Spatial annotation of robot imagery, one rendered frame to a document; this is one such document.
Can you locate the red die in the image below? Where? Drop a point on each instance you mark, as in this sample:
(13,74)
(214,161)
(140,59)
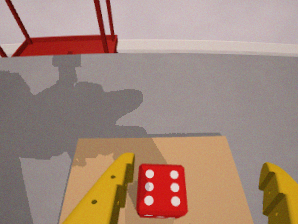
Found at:
(161,191)

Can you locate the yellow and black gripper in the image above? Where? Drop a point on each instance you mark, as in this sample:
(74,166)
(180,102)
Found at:
(102,203)

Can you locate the tan flat mat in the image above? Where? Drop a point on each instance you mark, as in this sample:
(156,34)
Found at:
(214,191)

